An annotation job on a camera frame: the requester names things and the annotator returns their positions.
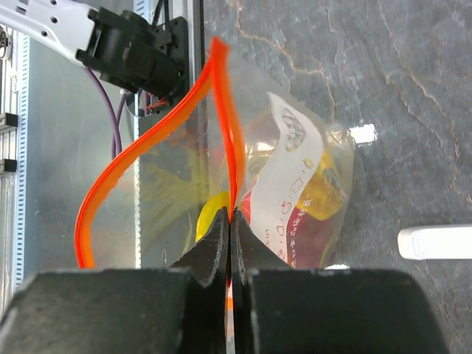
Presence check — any yellow lemon fruit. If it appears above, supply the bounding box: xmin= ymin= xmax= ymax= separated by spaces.
xmin=195 ymin=191 xmax=229 ymax=243

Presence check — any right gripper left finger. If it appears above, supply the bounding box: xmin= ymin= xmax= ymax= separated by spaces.
xmin=1 ymin=209 xmax=229 ymax=353

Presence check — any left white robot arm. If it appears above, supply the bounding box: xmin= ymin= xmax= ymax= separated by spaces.
xmin=1 ymin=1 xmax=184 ymax=97

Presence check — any metal clothes rack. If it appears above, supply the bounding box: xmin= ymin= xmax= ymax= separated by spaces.
xmin=398 ymin=224 xmax=471 ymax=260

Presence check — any red apple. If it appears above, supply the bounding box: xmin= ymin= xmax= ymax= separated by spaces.
xmin=239 ymin=191 xmax=340 ymax=269

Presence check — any clear orange-zipper zip bag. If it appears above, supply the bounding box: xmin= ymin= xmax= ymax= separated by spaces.
xmin=74 ymin=37 xmax=355 ymax=268

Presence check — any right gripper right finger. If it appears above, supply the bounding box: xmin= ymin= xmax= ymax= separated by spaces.
xmin=230 ymin=212 xmax=448 ymax=353

